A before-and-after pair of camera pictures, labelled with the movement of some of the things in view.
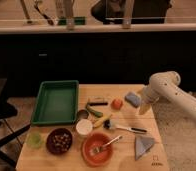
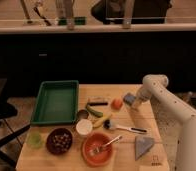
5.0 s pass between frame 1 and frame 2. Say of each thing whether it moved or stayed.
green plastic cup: stayed
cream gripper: moved
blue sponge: stayed
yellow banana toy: stayed
